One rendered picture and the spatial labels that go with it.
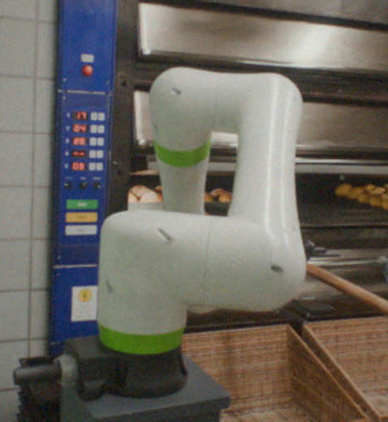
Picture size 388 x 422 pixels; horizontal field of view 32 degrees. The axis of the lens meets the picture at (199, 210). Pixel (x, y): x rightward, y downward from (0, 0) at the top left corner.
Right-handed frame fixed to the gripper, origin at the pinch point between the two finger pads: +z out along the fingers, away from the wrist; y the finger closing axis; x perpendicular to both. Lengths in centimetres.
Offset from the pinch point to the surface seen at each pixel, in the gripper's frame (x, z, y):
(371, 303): 17.9, -1.2, -0.1
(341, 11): -61, 37, -73
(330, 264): -22.5, 15.5, 2.5
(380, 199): -102, 94, -2
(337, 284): 4.5, -1.1, -0.5
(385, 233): -60, 65, 3
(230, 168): -45, -7, -22
